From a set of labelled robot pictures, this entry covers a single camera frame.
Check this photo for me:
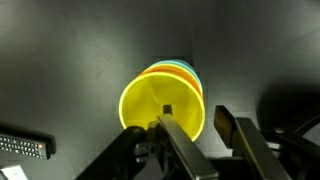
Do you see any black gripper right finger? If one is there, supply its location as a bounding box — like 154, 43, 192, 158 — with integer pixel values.
213, 104, 293, 180

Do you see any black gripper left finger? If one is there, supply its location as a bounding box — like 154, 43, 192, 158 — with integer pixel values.
157, 104, 220, 180

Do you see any bright yellow plastic cup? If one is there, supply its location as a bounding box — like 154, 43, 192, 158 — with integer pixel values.
118, 71, 207, 143

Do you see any black bowl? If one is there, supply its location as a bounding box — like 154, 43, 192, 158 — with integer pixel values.
256, 81, 320, 135

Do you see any black remote control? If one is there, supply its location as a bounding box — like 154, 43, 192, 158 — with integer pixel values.
0, 127, 57, 161

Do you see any white framed tablet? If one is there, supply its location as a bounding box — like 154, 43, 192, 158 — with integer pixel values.
0, 164, 30, 180

